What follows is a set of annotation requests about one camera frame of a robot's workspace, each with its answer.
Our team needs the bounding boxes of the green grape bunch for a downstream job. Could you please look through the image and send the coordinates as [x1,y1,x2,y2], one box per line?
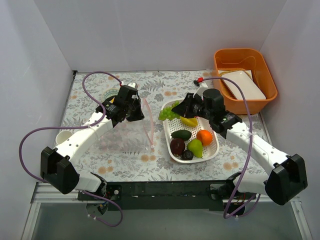
[158,101,180,121]

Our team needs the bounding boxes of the dark green avocado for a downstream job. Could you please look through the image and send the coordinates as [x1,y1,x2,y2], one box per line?
[171,129,192,141]

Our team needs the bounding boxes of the clear zip top bag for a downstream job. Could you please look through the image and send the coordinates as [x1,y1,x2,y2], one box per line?
[93,98,154,155]

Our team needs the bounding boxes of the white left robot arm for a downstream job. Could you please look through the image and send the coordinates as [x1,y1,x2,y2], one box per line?
[40,82,145,200]

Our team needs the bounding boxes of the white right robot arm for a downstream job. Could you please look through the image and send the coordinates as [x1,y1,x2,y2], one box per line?
[172,88,308,206]

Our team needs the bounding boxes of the yellow banana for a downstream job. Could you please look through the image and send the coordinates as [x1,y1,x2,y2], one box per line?
[180,116,198,127]

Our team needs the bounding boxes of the patterned small bowl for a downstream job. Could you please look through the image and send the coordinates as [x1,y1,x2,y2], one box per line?
[102,88,119,103]

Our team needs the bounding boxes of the orange fruit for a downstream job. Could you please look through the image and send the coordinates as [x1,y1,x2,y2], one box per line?
[196,129,213,147]

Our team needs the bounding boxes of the white perforated plastic basket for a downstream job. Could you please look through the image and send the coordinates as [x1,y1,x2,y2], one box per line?
[159,98,220,164]

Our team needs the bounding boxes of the green pear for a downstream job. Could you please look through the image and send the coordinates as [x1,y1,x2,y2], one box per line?
[187,139,203,158]

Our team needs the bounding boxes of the dark red apple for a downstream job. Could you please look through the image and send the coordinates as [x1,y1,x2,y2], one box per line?
[170,138,186,156]

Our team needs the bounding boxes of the white rectangular plate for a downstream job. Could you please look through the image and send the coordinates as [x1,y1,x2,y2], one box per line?
[218,70,266,100]

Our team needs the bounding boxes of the dark purple plum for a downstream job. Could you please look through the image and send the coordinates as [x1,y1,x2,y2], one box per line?
[180,150,194,161]

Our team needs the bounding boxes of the floral patterned table mat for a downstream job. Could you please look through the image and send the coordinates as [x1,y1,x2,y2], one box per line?
[61,70,266,182]

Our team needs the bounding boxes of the orange plastic tub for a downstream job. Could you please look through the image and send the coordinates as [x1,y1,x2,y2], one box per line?
[213,48,278,115]

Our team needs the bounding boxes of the white paper cup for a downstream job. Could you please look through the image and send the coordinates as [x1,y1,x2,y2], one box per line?
[55,130,73,145]

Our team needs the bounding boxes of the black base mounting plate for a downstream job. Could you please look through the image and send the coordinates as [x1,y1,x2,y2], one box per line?
[77,179,257,212]

